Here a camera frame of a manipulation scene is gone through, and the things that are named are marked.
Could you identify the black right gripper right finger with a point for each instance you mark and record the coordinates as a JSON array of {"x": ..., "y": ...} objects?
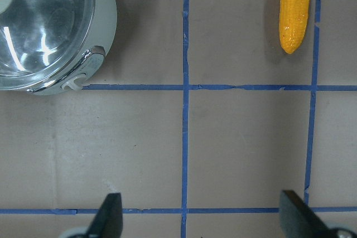
[{"x": 297, "y": 219}]

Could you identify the clear glass pot lid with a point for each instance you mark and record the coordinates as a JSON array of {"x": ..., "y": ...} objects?
[{"x": 40, "y": 38}]

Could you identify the yellow plastic corn cob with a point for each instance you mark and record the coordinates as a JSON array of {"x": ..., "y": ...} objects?
[{"x": 293, "y": 18}]

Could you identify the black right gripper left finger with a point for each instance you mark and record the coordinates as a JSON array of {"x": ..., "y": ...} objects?
[{"x": 108, "y": 222}]

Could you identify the brown paper table cover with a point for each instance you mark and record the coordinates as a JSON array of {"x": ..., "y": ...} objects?
[{"x": 198, "y": 118}]

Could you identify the pale green cooking pot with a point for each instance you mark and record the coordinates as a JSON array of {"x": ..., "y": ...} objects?
[{"x": 96, "y": 46}]

